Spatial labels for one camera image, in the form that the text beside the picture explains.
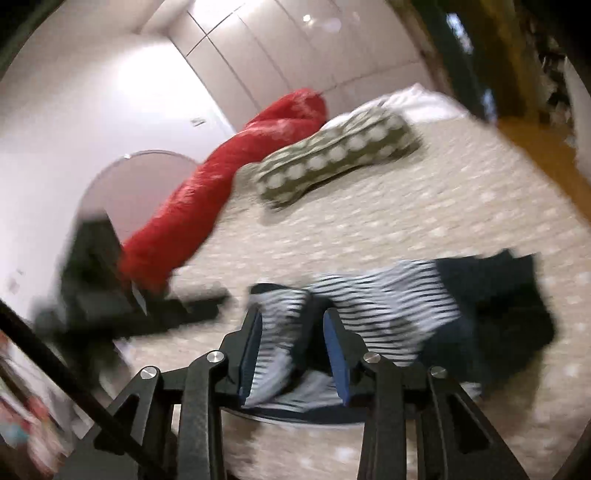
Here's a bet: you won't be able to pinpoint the dark navy striped pants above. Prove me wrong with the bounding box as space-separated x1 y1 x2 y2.
239 250 555 424

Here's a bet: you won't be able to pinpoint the red blanket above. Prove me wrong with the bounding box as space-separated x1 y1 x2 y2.
118 88 328 294

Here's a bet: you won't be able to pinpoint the pink round headboard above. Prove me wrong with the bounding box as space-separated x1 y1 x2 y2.
77 150 197 242

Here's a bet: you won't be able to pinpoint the beige dotted bed quilt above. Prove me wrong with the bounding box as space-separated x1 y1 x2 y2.
115 108 591 480

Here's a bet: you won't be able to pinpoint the olive hedgehog bolster pillow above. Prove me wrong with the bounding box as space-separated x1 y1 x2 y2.
254 106 421 208

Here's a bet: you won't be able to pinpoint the white bed sheet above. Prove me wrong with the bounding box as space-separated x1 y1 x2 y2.
322 83 471 130

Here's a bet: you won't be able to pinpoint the white wardrobe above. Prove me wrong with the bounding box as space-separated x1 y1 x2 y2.
139 0 436 129

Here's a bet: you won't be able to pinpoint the black cable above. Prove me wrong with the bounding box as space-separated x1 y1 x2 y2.
0 299 153 480

